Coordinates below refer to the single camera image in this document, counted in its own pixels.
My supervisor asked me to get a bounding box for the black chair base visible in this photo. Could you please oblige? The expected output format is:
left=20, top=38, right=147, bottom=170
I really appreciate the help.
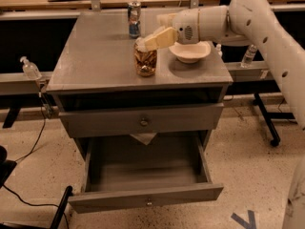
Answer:
left=0, top=146, right=72, bottom=229

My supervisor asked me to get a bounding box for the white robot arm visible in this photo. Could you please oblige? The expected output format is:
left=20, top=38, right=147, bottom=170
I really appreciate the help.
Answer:
left=137, top=0, right=305, bottom=128

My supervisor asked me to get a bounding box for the open grey middle drawer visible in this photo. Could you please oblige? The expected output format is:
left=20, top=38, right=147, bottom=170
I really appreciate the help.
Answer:
left=69, top=133, right=223, bottom=213

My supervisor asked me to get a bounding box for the white paper under drawer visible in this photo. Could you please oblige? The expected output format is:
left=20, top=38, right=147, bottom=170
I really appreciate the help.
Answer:
left=132, top=133, right=156, bottom=145

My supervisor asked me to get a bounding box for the black rolling stand leg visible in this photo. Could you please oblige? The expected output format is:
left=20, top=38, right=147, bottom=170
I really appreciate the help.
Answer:
left=253, top=93, right=295, bottom=147

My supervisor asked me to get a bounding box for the grey drawer cabinet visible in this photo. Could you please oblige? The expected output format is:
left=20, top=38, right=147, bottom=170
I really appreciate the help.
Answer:
left=46, top=7, right=234, bottom=214

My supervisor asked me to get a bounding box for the grey metal rail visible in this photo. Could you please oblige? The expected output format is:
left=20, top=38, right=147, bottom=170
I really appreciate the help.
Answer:
left=0, top=61, right=280, bottom=95

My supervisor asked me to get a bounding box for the blue silver can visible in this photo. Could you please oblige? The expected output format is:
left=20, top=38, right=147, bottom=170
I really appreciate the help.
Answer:
left=128, top=1, right=141, bottom=38

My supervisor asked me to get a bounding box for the grey top drawer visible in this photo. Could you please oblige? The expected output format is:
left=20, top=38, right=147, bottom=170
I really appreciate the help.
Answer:
left=59, top=103, right=224, bottom=138

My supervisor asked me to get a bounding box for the clear water bottle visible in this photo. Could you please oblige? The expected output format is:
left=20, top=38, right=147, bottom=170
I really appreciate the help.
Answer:
left=240, top=45, right=257, bottom=68

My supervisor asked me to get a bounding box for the orange soda can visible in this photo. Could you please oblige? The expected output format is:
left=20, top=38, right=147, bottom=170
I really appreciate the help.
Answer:
left=133, top=38, right=157, bottom=77

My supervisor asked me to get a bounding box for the small white pump bottle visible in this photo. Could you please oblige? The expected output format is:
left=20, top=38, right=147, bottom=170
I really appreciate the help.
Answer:
left=215, top=44, right=223, bottom=57

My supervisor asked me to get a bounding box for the left hand sanitizer bottle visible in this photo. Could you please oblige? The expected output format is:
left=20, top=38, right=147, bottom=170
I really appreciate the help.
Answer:
left=20, top=56, right=42, bottom=80

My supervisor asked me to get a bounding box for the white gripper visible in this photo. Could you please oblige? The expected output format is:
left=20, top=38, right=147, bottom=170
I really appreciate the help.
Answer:
left=136, top=9, right=199, bottom=52

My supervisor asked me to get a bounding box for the white paper bowl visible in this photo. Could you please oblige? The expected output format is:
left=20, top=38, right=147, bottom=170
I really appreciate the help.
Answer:
left=169, top=41, right=211, bottom=64

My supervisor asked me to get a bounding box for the black cable on floor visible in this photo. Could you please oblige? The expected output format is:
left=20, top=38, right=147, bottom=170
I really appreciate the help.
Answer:
left=0, top=105, right=71, bottom=229

